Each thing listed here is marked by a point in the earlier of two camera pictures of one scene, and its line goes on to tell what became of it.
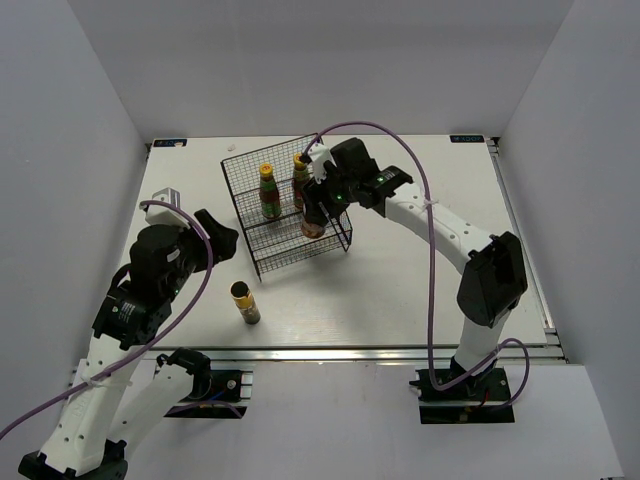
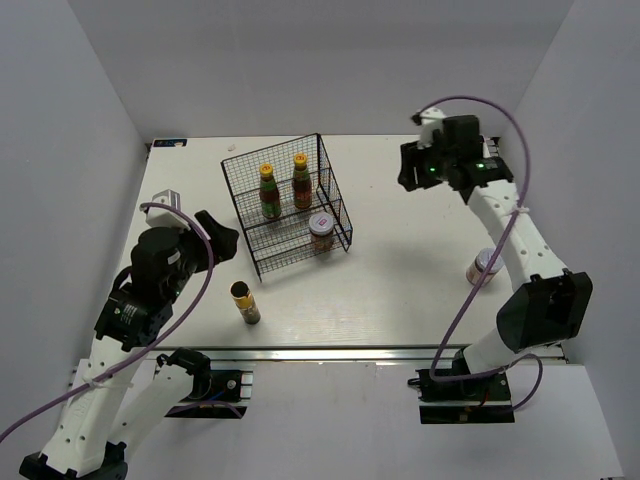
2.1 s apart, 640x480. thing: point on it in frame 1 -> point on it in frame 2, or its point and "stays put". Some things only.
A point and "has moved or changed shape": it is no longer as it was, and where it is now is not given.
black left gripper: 223,240 stays put
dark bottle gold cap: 242,295 stays put
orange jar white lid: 312,230 has moved or changed shape
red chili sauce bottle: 300,173 stays put
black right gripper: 316,193 -> 411,157
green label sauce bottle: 269,196 stays put
